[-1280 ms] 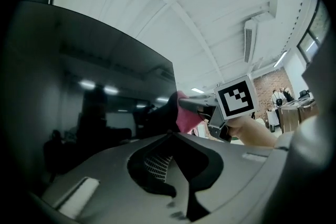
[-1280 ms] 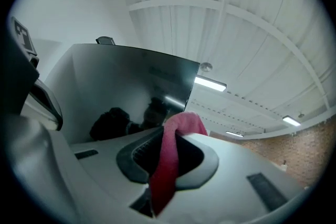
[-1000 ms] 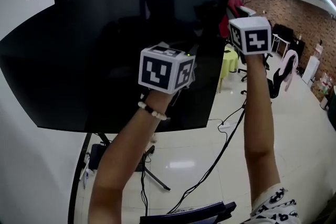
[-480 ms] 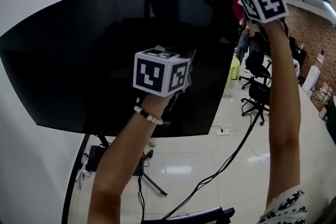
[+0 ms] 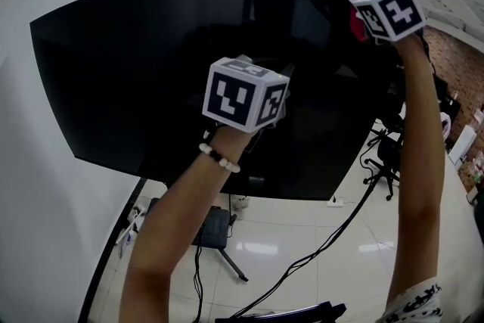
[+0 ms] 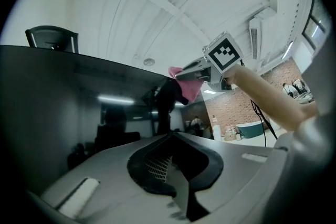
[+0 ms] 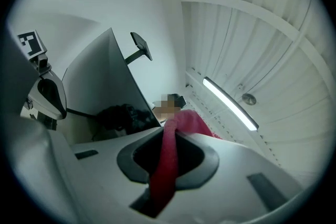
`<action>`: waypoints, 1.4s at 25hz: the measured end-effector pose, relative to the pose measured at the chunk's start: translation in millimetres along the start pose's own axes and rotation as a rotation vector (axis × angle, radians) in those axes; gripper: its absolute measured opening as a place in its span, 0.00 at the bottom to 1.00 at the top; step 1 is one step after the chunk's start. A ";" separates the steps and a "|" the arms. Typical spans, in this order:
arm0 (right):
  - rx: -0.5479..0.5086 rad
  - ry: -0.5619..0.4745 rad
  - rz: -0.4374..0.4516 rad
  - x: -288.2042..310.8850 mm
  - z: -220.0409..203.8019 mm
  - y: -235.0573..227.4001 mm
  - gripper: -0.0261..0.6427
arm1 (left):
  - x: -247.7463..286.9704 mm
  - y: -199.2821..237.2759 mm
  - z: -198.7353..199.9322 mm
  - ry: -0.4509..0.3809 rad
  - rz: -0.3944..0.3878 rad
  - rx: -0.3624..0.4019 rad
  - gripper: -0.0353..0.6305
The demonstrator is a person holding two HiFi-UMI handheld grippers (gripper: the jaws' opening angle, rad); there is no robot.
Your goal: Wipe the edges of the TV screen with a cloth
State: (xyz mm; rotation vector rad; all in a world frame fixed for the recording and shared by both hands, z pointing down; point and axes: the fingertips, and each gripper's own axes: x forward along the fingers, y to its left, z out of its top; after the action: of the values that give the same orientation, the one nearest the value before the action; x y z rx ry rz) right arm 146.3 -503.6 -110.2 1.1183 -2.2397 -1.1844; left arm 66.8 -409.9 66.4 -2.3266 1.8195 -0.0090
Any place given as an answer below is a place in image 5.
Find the white cardboard box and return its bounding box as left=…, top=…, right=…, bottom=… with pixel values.
left=449, top=124, right=478, bottom=169

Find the person's left forearm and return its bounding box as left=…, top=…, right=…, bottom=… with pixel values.
left=119, top=125, right=253, bottom=323

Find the person's right forearm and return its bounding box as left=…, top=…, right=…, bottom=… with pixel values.
left=386, top=30, right=446, bottom=303

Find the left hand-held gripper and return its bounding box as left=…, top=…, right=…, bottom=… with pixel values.
left=201, top=54, right=296, bottom=134

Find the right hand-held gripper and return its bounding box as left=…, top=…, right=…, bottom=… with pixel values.
left=353, top=0, right=427, bottom=45

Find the red cloth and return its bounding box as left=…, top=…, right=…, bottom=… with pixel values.
left=342, top=0, right=377, bottom=43

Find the white and black bead bracelet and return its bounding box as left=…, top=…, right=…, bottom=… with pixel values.
left=198, top=141, right=242, bottom=174

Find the patterned white sleeve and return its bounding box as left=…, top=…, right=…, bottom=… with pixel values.
left=377, top=282, right=444, bottom=323

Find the black office chair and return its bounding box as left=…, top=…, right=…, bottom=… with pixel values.
left=362, top=113, right=408, bottom=201

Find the black box on stand base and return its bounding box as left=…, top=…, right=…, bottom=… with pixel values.
left=191, top=206, right=232, bottom=249

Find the black floor cable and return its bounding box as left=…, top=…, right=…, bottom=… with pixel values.
left=226, top=177, right=375, bottom=323

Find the black TV screen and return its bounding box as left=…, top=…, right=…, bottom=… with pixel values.
left=29, top=0, right=402, bottom=201

